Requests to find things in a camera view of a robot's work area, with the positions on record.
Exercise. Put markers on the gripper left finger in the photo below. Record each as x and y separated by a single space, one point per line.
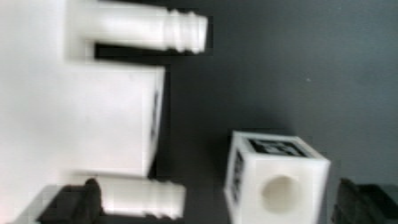
104 197

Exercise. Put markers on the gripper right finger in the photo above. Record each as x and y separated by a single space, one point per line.
367 203

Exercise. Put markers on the white tagged cube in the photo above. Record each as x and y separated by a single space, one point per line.
277 180

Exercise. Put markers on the white seat block with pegs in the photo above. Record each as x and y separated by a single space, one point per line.
81 104

